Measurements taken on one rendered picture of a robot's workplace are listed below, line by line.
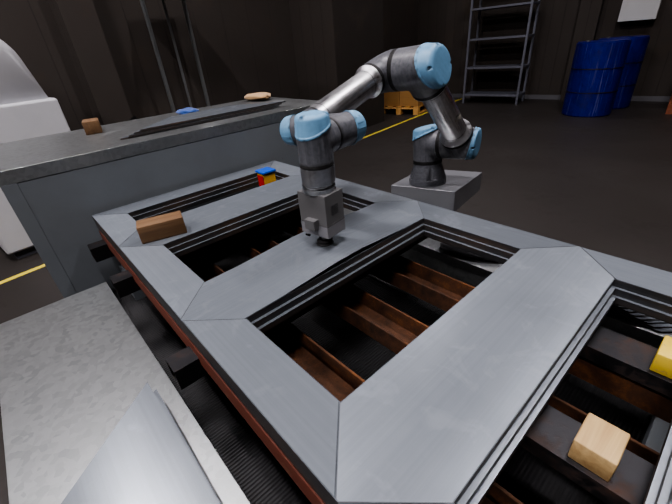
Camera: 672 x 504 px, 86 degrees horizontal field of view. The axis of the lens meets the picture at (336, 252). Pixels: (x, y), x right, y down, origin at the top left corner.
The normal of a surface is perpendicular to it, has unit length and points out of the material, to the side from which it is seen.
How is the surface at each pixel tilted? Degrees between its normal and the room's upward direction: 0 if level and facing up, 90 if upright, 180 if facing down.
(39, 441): 0
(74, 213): 90
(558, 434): 0
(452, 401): 0
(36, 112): 90
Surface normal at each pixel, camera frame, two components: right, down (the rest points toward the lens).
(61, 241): 0.67, 0.33
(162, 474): -0.08, -0.86
